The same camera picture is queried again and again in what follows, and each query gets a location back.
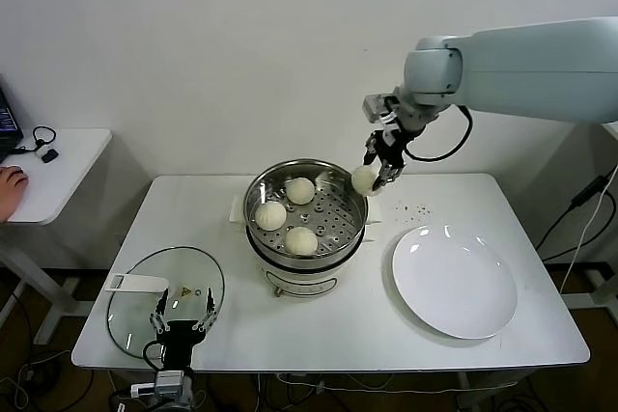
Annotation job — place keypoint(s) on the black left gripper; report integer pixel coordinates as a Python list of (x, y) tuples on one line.
[(177, 342)]

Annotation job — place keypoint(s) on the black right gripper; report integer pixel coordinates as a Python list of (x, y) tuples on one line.
[(392, 149)]

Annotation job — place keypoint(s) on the white steamed baozi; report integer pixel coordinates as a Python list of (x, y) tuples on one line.
[(363, 180), (300, 241), (299, 191), (270, 216)]

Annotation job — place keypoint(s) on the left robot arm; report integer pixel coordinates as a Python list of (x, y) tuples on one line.
[(169, 388)]

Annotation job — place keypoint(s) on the stainless steel steamer basket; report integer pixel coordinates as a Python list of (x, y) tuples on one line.
[(347, 219)]

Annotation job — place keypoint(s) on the person's hand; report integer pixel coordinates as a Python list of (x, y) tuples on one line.
[(9, 195)]

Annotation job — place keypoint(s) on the dark crumbs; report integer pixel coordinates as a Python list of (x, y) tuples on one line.
[(422, 211)]

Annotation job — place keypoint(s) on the white electric cooker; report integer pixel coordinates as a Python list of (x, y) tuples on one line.
[(299, 279)]

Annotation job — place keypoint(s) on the white round plate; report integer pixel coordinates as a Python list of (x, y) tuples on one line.
[(454, 282)]

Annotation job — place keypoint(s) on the small black device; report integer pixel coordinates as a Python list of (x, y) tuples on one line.
[(49, 157)]

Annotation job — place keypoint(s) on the black earphones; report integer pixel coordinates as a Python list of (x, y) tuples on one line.
[(35, 134)]

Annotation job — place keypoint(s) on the black laptop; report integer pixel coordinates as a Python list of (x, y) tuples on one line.
[(7, 122)]

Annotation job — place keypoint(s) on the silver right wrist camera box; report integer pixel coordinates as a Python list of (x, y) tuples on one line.
[(374, 107)]

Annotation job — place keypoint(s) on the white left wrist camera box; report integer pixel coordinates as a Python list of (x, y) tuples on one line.
[(143, 389)]

